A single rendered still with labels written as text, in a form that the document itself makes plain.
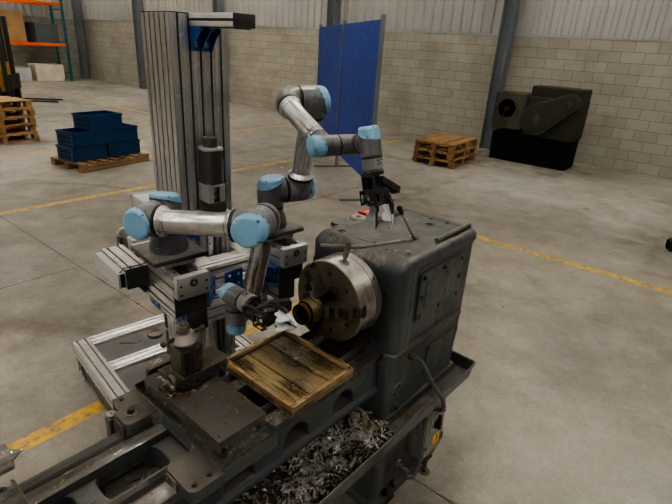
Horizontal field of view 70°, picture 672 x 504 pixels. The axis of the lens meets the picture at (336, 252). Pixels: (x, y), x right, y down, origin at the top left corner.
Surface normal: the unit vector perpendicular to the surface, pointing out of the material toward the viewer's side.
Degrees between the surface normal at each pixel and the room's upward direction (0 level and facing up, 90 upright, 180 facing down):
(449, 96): 90
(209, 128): 90
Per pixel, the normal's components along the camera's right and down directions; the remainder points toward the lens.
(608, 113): -0.63, 0.27
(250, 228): -0.11, 0.37
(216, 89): 0.68, 0.32
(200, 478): 0.06, -0.92
